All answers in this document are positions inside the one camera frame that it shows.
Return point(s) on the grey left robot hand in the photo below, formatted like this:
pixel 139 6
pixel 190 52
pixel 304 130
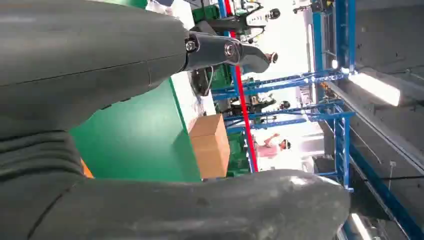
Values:
pixel 82 43

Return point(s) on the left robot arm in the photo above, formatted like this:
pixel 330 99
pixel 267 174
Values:
pixel 36 155

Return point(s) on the green table mat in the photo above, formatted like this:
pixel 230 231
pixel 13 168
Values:
pixel 139 139

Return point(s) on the brown cardboard box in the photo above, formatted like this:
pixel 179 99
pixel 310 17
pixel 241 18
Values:
pixel 210 149

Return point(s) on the red pole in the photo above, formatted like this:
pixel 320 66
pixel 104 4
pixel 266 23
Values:
pixel 245 116

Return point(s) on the person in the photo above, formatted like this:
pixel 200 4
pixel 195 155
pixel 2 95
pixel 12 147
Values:
pixel 270 150
pixel 255 106

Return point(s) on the stacked green crates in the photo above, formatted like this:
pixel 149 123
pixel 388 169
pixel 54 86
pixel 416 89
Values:
pixel 238 155

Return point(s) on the ceiling light bar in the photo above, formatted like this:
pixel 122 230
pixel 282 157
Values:
pixel 376 87

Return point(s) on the blue steel frame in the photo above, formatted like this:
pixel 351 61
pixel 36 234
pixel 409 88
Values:
pixel 341 132

